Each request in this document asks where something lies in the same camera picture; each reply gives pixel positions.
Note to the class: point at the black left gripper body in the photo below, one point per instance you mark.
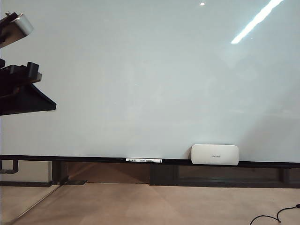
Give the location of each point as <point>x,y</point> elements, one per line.
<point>16,75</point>

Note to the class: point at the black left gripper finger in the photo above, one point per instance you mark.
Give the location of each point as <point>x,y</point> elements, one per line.
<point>28,100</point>

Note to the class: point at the black whiteboard tray ledge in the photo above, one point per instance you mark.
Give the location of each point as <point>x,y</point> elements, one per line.
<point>70,157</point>

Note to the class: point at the white glass whiteboard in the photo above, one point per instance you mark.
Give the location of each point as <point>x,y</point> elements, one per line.
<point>140,82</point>

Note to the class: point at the marker pen with white label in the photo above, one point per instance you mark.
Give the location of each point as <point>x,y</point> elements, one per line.
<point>143,160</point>

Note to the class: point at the black baseboard strip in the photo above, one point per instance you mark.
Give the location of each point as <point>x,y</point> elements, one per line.
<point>23,184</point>

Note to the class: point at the black floor plate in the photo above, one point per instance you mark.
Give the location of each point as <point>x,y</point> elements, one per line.
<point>75,182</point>

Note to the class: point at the metal floor strip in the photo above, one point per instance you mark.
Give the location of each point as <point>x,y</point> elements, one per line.
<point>35,204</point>

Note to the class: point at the white board eraser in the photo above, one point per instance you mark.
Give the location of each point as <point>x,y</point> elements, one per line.
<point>215,154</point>

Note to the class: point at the black pipe bracket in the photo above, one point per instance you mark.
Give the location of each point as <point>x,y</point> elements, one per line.
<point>15,166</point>

